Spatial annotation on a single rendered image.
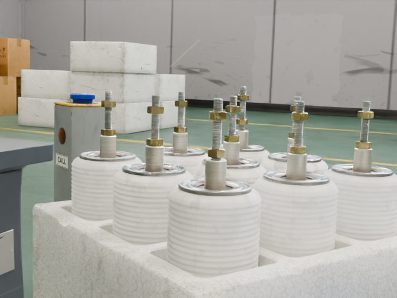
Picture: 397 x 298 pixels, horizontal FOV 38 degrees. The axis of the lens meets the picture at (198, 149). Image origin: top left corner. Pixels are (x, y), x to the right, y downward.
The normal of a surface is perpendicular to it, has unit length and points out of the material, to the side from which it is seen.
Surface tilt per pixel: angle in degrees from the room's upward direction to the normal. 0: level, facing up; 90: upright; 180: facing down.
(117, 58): 90
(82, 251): 90
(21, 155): 90
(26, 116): 90
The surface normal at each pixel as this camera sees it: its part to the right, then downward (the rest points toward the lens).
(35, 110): -0.42, 0.11
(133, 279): -0.80, 0.05
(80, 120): 0.59, 0.12
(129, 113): 0.93, 0.08
